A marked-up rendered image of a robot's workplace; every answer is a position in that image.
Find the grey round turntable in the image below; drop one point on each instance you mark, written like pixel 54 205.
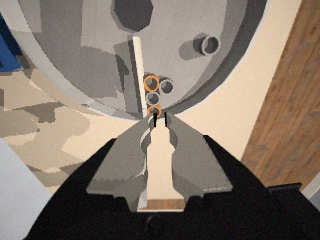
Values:
pixel 85 48

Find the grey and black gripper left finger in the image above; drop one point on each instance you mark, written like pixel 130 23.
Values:
pixel 118 168

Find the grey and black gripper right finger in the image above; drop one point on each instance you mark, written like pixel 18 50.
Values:
pixel 201 166

